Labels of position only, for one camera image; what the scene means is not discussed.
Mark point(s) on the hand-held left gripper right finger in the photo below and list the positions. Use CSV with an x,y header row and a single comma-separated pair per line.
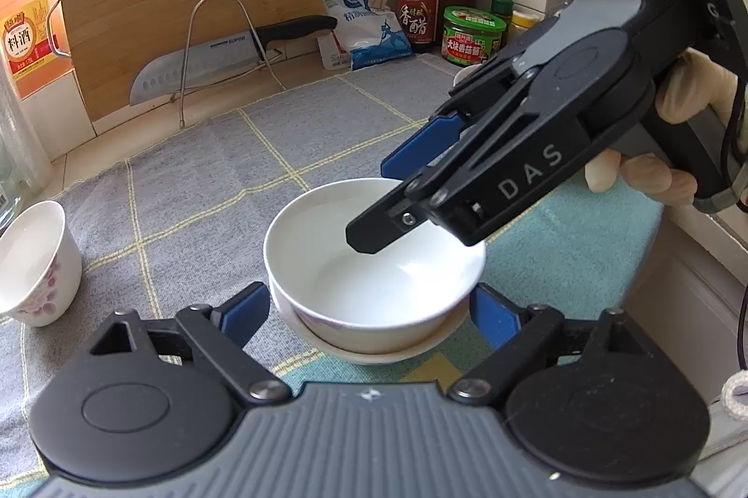
x,y
495,317

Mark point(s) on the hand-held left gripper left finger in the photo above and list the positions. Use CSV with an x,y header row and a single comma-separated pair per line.
x,y
245,312

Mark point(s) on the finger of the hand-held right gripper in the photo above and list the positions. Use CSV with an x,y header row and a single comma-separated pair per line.
x,y
380,229
418,147

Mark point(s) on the white bowl pink flowers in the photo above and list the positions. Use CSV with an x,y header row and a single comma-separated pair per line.
x,y
35,270
374,356
362,293

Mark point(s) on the person's right hand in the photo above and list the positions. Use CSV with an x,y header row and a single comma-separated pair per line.
x,y
643,176

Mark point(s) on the small white fruit-print plate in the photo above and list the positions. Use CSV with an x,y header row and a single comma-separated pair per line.
x,y
463,76

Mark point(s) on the pale spice jar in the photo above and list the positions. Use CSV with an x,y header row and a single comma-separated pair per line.
x,y
525,27

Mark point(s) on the green-lidded sauce jar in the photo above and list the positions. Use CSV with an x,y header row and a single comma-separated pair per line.
x,y
472,36

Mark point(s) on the green-capped spice jar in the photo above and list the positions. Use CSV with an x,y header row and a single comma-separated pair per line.
x,y
502,16

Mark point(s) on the white and blue salt bag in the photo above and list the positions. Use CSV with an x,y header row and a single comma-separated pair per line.
x,y
368,30

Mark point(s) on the grey plaid table mat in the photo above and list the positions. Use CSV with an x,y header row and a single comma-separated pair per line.
x,y
204,182

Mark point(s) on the person's white clothing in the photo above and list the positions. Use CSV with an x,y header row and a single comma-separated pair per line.
x,y
730,451

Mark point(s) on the clear glass jar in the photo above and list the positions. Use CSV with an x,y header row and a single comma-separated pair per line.
x,y
17,141

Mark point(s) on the orange liquid plastic bottle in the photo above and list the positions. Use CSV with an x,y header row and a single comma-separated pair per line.
x,y
29,24

